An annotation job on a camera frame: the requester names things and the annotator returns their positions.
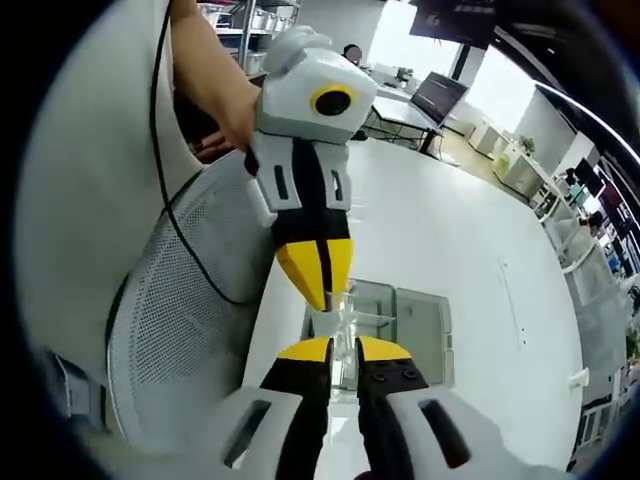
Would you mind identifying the white standing desk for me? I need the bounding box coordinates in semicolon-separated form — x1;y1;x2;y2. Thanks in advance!
367;84;447;154

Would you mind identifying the person's grey shirt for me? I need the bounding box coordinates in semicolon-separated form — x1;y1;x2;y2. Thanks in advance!
14;0;211;361

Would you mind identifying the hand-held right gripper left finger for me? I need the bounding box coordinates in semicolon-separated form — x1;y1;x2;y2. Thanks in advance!
149;335;335;480

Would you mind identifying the metal storage shelf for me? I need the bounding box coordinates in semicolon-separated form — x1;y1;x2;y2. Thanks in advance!
199;0;304;76

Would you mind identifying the hanging dark display screen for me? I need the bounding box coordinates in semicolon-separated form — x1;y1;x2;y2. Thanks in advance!
408;0;494;51

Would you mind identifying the dark computer monitor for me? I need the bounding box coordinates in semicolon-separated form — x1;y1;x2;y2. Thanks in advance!
409;71;471;126

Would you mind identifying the grey mesh office chair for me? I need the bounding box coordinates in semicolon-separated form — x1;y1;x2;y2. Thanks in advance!
104;149;311;454

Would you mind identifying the clear plastic divider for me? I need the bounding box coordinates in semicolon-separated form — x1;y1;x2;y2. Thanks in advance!
309;287;362;391

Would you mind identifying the person's left hand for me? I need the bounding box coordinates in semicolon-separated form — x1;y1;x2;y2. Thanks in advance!
191;88;260;162

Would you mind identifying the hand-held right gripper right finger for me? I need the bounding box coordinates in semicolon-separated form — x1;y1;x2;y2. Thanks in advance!
357;335;531;480

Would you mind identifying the grey transparent guide fixture box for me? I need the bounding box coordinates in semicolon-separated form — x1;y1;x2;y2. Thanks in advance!
299;279;456;396

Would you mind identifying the table cable slot cover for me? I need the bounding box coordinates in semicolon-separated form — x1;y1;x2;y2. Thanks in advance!
497;257;529;347

